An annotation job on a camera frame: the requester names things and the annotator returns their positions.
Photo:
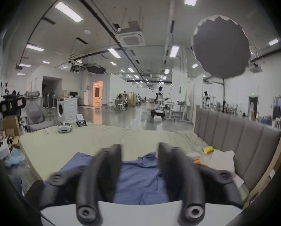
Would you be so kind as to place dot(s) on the white standing table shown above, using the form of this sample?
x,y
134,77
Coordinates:
x,y
171,109

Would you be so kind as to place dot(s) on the yellow cloth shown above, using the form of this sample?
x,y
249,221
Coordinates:
x,y
208,150

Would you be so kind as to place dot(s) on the white washing machine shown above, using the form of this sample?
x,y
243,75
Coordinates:
x,y
66,111

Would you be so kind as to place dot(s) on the round grey softbox lamp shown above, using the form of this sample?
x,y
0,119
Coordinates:
x,y
220,46

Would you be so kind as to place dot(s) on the grey office chair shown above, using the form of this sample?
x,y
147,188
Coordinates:
x,y
35,114

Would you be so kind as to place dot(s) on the white headset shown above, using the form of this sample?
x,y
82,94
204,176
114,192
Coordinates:
x,y
64,128

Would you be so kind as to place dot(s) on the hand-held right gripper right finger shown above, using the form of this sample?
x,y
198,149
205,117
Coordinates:
x,y
178,178

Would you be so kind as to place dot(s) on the grey padded headboard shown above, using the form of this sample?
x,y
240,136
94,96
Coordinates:
x,y
239,135

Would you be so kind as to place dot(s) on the pale blue plastic bag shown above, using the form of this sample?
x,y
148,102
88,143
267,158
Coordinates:
x,y
15,156

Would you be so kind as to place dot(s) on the bed with beige sheet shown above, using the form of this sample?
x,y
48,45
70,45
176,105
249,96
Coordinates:
x,y
102,140

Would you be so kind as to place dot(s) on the black robot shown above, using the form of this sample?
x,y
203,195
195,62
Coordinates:
x,y
158,107

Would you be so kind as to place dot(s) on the white cloth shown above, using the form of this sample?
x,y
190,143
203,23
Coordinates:
x,y
223,160

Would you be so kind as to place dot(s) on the brown carton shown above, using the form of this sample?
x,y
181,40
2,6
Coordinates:
x,y
10,126

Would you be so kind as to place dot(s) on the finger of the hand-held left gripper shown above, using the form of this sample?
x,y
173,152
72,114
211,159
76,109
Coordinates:
x,y
12,106

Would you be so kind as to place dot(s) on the black and white bag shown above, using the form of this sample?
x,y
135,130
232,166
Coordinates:
x,y
80,121

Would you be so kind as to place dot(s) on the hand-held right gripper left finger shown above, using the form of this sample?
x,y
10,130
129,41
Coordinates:
x,y
95,180

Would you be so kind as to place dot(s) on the blue shirt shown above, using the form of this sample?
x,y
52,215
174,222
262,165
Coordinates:
x,y
140,180

